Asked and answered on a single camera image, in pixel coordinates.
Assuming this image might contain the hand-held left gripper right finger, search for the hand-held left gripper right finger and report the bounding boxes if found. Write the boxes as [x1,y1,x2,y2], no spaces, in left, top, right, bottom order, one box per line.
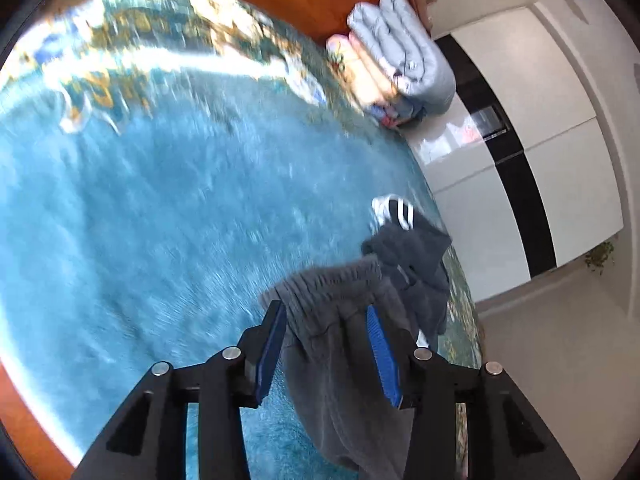
[366,305,581,480]

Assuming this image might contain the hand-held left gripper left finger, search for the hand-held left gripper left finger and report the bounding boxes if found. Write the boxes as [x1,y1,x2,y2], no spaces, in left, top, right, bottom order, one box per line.
[70,300,288,480]

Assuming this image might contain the grey fleece pants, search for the grey fleece pants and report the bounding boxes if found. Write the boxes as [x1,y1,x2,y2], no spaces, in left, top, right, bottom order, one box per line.
[260,257,422,480]

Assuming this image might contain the grey fleece jacket striped cuffs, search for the grey fleece jacket striped cuffs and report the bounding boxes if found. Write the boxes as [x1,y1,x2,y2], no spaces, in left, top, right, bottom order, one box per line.
[361,194,453,352]

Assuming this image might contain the blue floral blanket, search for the blue floral blanket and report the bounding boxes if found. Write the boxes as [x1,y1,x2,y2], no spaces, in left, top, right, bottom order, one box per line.
[0,0,485,480]

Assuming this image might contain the white wardrobe with black stripe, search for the white wardrobe with black stripe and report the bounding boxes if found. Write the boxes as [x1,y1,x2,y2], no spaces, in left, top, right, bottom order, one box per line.
[406,4,627,305]

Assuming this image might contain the green potted plant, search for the green potted plant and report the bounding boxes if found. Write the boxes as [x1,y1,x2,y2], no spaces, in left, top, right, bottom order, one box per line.
[584,240,617,277]

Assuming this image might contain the folded pink floral quilt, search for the folded pink floral quilt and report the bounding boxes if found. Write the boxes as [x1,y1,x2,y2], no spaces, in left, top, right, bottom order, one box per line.
[348,30,407,108]

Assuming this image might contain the folded cream floral quilt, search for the folded cream floral quilt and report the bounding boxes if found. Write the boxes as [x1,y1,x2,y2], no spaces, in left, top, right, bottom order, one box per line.
[325,34,386,113]

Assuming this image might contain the folded grey quilt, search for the folded grey quilt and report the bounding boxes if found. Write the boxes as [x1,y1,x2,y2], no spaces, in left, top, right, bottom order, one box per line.
[346,0,457,112]

